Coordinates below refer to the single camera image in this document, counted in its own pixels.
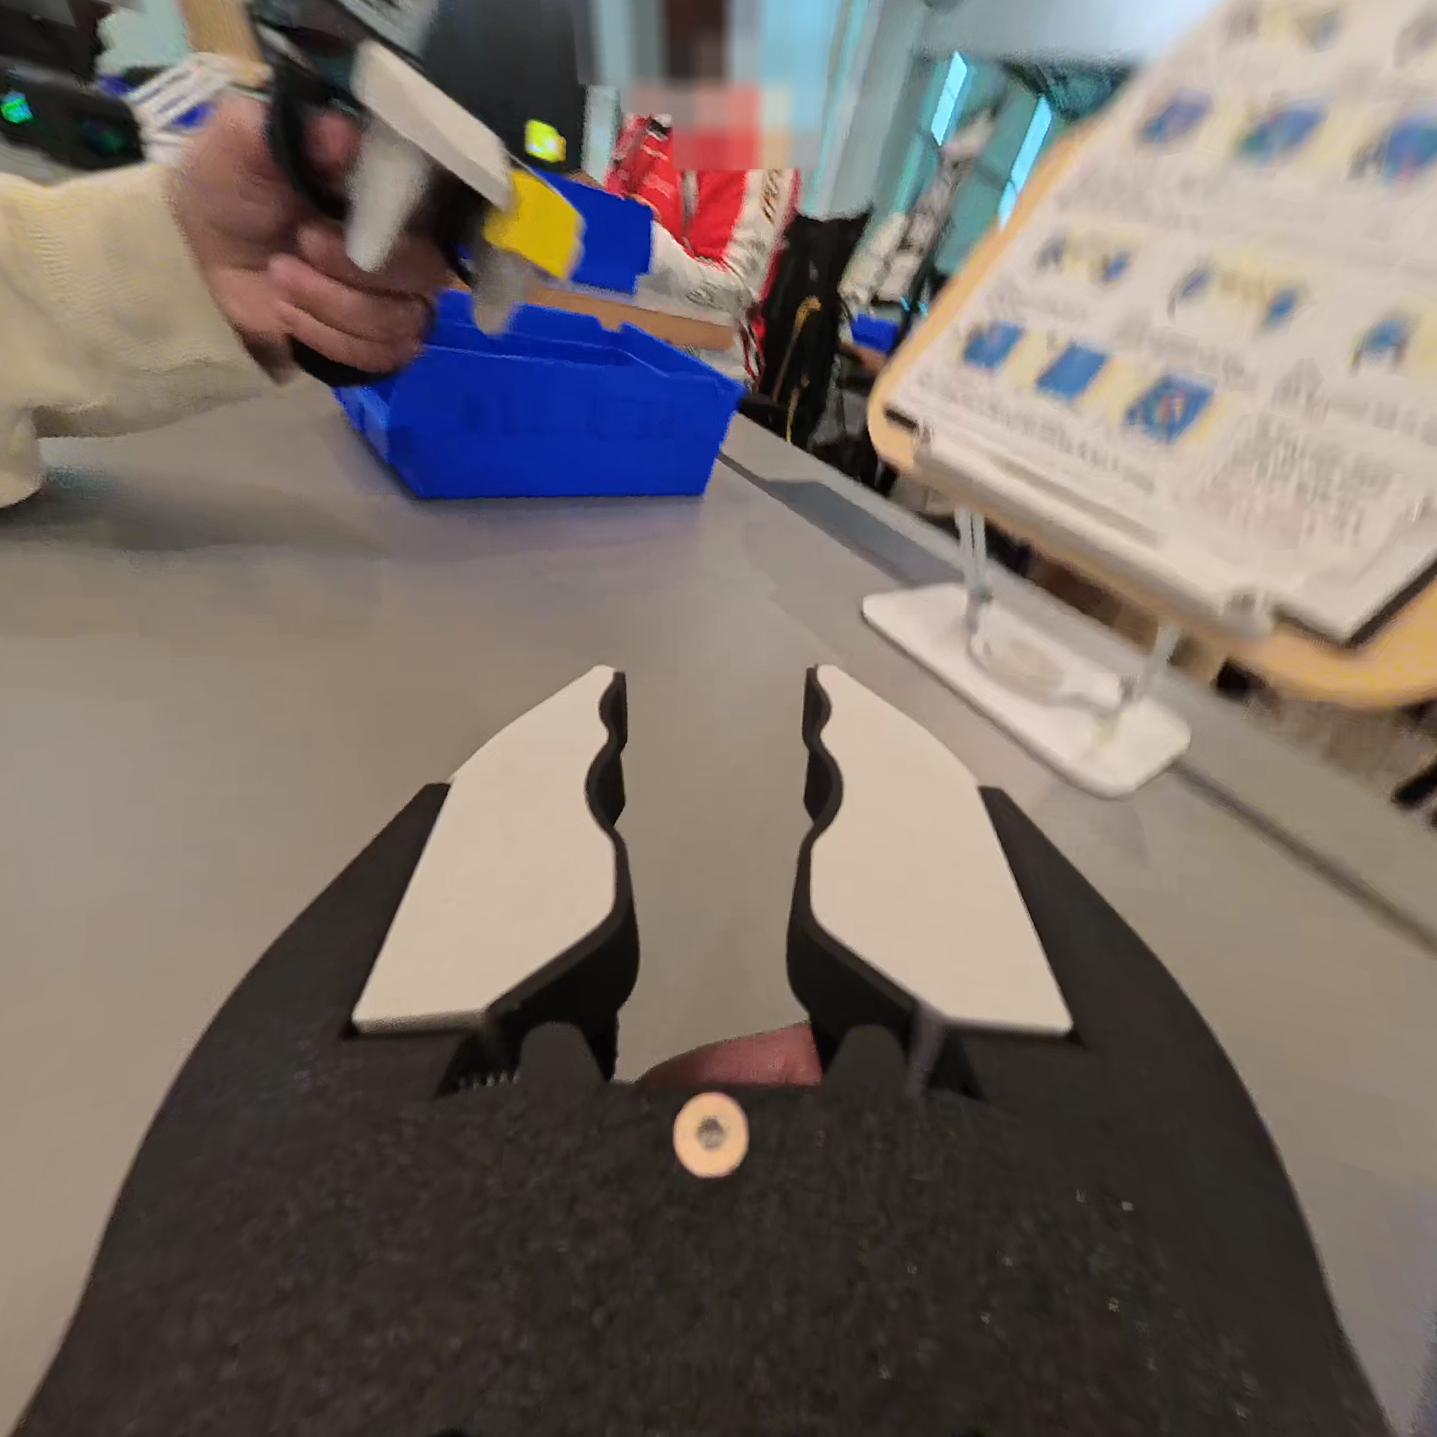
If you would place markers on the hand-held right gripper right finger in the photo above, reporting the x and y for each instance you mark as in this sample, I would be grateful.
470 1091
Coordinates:
919 877

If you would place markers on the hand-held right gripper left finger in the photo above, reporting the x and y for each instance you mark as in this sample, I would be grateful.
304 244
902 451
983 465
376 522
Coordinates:
493 877

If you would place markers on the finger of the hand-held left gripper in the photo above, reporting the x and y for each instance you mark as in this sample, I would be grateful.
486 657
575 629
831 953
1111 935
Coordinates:
436 124
499 296

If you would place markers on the black device green light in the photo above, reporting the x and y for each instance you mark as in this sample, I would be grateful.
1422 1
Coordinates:
67 128

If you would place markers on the blue plastic bin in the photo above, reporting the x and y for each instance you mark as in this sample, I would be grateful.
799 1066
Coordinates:
612 240
874 333
561 436

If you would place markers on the brown cardboard piece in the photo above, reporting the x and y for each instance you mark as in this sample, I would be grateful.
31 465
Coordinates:
218 33

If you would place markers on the yellow wooden cube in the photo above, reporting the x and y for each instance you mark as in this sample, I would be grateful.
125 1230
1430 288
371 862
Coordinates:
536 225

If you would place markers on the person's left hand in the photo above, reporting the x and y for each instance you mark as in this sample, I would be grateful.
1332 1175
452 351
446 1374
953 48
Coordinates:
247 246

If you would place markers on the wooden document stand white base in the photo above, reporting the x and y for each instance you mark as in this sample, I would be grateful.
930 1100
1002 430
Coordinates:
930 629

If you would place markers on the person's left forearm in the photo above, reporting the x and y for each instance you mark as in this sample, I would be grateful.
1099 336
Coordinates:
90 315

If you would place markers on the printed instruction sheet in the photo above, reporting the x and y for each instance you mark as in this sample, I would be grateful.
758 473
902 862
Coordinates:
1178 336

